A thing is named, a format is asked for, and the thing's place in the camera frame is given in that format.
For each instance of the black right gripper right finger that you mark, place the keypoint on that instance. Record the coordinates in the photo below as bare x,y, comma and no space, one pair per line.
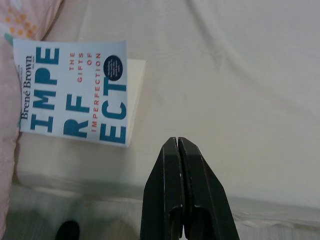
207,195

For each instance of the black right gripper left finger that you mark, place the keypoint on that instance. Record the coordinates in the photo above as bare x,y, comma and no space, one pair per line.
162,195

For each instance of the white blue lettered book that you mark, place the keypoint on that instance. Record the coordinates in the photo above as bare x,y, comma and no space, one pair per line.
75,95

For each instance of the pink patterned pillow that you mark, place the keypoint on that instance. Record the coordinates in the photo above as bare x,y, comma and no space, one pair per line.
7,112

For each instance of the beige bed mattress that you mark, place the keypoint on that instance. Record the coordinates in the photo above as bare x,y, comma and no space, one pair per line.
225,87

